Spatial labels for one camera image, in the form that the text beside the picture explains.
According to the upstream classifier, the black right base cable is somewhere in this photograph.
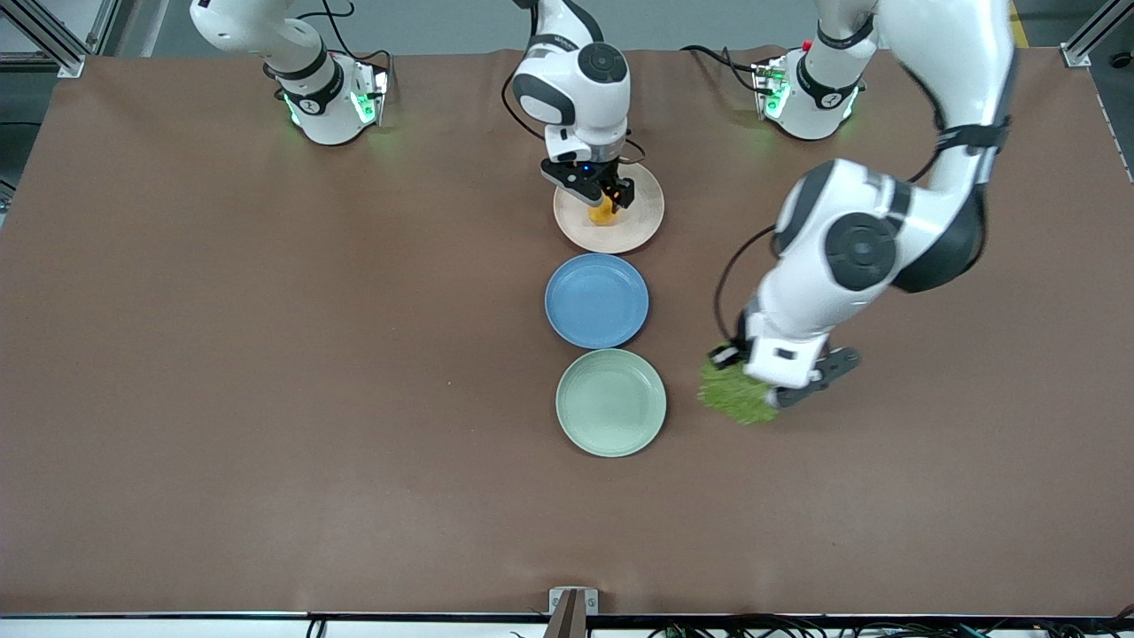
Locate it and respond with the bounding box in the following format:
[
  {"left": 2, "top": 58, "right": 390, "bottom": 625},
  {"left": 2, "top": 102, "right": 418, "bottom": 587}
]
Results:
[{"left": 297, "top": 0, "right": 395, "bottom": 85}]

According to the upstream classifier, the beige round plate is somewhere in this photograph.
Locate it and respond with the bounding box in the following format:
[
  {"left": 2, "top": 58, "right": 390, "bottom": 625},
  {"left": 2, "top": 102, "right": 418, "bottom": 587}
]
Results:
[{"left": 553, "top": 162, "right": 665, "bottom": 255}]

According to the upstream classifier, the aluminium frame corner profile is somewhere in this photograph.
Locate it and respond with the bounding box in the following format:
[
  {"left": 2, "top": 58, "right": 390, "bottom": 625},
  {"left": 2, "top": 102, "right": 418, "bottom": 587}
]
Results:
[
  {"left": 0, "top": 0, "right": 87, "bottom": 79},
  {"left": 1060, "top": 0, "right": 1134, "bottom": 68}
]

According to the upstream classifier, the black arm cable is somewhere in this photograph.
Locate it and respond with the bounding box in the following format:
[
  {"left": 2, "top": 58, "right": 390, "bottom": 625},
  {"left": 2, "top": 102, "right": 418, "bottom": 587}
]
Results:
[
  {"left": 714, "top": 224, "right": 781, "bottom": 348},
  {"left": 501, "top": 73, "right": 547, "bottom": 143}
]

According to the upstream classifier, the black base cable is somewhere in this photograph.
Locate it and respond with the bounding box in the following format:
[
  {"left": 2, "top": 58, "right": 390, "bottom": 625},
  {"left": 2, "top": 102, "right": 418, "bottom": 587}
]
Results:
[
  {"left": 680, "top": 44, "right": 763, "bottom": 94},
  {"left": 297, "top": 0, "right": 395, "bottom": 85}
]

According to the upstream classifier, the green lettuce leaf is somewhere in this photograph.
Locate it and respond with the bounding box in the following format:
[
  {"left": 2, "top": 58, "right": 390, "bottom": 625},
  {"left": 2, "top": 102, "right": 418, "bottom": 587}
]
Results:
[{"left": 697, "top": 353, "right": 782, "bottom": 426}]

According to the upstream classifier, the brown table cover mat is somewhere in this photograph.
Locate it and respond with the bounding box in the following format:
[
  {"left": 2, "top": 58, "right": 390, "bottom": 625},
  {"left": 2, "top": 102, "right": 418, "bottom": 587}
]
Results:
[{"left": 0, "top": 46, "right": 1134, "bottom": 617}]

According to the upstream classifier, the blue round plate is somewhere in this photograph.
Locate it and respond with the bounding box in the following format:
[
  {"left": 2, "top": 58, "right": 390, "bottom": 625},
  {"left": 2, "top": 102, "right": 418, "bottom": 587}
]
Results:
[{"left": 544, "top": 253, "right": 650, "bottom": 350}]

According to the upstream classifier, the pale green round plate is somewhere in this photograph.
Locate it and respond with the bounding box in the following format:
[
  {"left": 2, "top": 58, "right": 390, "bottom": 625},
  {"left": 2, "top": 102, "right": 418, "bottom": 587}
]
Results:
[{"left": 555, "top": 348, "right": 667, "bottom": 458}]

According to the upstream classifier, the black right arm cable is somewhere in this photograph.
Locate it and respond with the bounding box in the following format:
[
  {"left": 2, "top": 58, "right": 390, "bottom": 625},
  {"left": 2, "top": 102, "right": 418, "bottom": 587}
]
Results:
[{"left": 501, "top": 73, "right": 547, "bottom": 143}]

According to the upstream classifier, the aluminium frame bracket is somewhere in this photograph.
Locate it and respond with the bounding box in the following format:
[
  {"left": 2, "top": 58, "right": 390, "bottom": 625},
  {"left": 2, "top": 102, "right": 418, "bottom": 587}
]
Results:
[{"left": 548, "top": 587, "right": 600, "bottom": 638}]

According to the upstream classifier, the black left base cable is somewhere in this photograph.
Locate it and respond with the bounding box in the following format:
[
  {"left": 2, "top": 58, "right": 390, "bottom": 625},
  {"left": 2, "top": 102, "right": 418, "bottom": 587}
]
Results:
[{"left": 680, "top": 44, "right": 763, "bottom": 94}]

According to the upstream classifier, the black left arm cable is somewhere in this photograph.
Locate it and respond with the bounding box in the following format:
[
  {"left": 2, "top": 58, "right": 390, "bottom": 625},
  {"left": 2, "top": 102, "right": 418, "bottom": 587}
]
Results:
[{"left": 714, "top": 224, "right": 781, "bottom": 348}]

